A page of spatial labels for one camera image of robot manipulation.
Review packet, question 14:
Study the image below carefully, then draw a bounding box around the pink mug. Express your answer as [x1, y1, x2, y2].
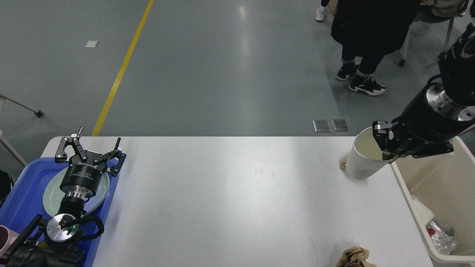
[0, 225, 19, 257]

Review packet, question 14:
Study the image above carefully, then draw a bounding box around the floor outlet plate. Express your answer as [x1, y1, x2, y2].
[313, 120, 331, 132]
[331, 119, 351, 132]

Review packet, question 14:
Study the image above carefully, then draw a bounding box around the white office chair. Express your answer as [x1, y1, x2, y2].
[414, 0, 468, 51]

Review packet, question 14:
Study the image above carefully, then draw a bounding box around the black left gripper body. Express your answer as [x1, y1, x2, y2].
[60, 154, 108, 200]

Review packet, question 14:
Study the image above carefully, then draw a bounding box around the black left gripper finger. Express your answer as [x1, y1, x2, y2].
[55, 127, 88, 165]
[93, 138, 127, 177]

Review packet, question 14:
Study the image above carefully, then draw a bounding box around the chair leg with caster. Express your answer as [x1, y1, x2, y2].
[0, 93, 44, 118]

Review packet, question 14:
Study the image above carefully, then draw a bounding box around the person in black pants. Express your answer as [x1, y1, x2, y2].
[315, 0, 330, 22]

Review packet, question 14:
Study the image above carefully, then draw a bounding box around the brown paper ball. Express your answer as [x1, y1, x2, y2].
[339, 153, 350, 171]
[335, 247, 377, 267]

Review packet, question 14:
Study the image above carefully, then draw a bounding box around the left floor outlet plate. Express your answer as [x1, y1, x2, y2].
[313, 120, 331, 132]

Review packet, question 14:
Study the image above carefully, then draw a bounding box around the foil tray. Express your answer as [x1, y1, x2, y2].
[426, 217, 458, 255]

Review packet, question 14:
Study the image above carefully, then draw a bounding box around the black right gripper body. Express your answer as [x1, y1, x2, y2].
[373, 87, 472, 159]

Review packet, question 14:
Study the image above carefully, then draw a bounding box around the white paper cup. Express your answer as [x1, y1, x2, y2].
[345, 127, 397, 180]
[412, 196, 435, 232]

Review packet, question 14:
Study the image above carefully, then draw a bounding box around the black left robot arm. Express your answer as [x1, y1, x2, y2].
[1, 128, 126, 267]

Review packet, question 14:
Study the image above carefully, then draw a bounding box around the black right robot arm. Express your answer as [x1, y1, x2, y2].
[373, 22, 475, 160]

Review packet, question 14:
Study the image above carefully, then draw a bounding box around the right floor outlet plate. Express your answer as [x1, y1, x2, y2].
[331, 119, 351, 132]

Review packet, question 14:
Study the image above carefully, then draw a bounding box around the beige plastic bin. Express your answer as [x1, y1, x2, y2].
[391, 137, 475, 266]

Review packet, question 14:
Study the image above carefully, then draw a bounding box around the person in black sneakers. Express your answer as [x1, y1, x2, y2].
[331, 0, 422, 96]

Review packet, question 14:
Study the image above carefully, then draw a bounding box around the green plate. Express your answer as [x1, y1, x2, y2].
[43, 168, 110, 217]

